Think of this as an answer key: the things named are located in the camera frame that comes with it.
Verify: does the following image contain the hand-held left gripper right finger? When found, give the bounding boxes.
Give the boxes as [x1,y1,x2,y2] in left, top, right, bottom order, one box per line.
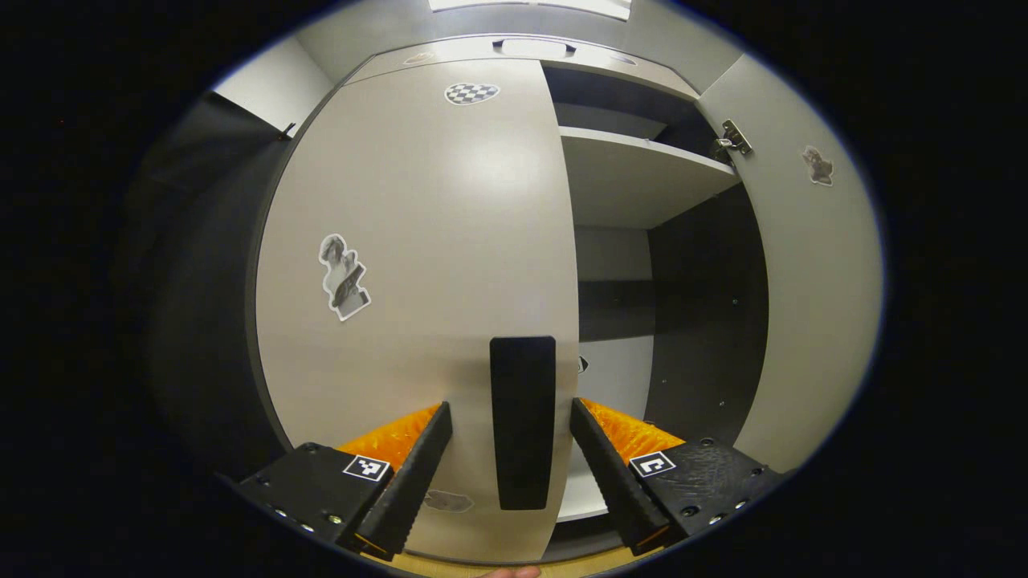
[569,397,786,557]

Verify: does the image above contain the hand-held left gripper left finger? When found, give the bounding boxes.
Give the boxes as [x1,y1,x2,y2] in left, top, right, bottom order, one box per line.
[237,401,453,562]

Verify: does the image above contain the black door handle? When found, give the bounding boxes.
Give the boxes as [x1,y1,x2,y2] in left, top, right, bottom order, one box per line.
[489,336,557,511]

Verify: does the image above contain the grey double-door shoe cabinet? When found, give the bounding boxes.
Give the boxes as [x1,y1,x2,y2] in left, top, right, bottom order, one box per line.
[241,34,884,567]

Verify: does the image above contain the cabinet door with checkered sticker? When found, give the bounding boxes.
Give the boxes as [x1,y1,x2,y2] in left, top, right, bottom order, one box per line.
[255,58,581,563]

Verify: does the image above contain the cabinet door with square stickers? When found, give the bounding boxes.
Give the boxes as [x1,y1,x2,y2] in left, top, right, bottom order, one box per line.
[695,55,884,474]

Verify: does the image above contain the white cabinet shelf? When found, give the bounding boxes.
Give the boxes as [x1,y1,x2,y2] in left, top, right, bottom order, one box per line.
[556,462,611,523]
[558,126,741,230]

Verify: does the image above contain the metal door hinge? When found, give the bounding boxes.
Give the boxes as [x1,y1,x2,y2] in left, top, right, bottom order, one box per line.
[713,119,753,157]

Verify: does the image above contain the grey cabinet drawer front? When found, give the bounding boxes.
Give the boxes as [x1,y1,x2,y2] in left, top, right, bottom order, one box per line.
[345,36,700,101]

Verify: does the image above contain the black backdrop cloth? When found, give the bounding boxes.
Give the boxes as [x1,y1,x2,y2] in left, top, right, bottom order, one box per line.
[145,92,294,482]

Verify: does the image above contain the long ceiling light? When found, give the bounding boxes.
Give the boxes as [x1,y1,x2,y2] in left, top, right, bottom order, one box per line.
[428,0,633,21]

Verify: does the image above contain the thin black drawer handle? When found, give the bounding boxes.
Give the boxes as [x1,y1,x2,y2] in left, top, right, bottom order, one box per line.
[492,38,577,59]

